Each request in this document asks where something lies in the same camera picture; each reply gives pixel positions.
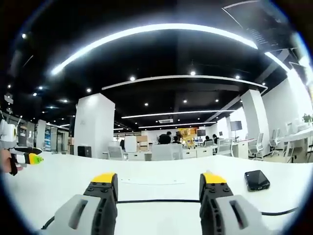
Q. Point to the person's left hand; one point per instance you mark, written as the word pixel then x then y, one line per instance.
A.
pixel 4 160

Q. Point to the white square pillar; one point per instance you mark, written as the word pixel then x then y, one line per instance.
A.
pixel 254 115
pixel 94 124

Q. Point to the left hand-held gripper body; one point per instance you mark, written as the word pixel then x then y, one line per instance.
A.
pixel 7 133

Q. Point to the white desk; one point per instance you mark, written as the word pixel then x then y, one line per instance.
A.
pixel 159 169

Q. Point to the black cabinet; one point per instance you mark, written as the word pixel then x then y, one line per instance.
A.
pixel 84 151

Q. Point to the green plant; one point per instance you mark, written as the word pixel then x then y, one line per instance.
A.
pixel 308 118

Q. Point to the short ceiling light strip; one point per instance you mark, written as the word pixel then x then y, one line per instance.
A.
pixel 277 60

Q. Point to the straight ceiling light strip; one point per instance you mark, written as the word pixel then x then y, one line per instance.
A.
pixel 178 113

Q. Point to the white desk slot cover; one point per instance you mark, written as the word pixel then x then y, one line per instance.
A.
pixel 152 181

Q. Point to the long curved ceiling light strip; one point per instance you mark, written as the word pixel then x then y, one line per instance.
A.
pixel 151 29

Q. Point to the yellow frame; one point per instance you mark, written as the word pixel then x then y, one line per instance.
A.
pixel 187 135

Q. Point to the white board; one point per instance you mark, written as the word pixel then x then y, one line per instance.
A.
pixel 130 144

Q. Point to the black smartphone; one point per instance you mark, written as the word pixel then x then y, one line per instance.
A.
pixel 257 180

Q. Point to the monitor on floor stand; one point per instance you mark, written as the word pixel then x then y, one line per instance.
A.
pixel 236 125

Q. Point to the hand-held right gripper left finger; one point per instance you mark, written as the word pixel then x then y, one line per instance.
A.
pixel 80 213

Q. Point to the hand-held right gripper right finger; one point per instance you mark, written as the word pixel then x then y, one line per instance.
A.
pixel 227 213

